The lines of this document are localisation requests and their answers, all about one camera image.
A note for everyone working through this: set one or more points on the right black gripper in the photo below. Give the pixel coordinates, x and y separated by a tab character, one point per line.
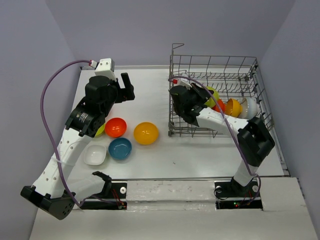
203	95

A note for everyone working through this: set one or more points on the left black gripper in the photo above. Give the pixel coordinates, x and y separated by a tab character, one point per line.
127	93

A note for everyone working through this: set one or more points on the green bowl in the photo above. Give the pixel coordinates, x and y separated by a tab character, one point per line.
211	102
100	131

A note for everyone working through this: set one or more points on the orange bowl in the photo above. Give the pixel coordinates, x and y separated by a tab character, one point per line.
220	106
115	127

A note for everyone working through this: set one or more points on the small yellow bowl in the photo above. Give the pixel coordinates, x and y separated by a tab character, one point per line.
233	108

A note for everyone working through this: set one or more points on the large yellow bowl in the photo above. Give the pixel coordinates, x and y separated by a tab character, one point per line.
146	133

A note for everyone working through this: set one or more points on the white round bowl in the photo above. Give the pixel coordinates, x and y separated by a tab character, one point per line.
249	108

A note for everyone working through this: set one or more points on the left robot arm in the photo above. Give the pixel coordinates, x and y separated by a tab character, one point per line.
50	192

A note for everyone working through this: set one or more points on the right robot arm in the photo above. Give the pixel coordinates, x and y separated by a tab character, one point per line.
251	136

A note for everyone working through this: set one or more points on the blue bowl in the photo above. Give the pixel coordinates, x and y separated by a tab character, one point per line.
120	148

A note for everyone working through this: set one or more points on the white square bowl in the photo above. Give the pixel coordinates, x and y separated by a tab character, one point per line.
95	155

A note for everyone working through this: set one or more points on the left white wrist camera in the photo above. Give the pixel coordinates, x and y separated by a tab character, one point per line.
105	67

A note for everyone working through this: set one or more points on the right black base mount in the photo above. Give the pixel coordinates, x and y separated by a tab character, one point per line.
229	195

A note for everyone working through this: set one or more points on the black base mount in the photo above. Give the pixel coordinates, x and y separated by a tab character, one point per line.
112	196
229	195

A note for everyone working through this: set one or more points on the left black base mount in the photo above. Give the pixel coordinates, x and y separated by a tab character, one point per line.
112	196

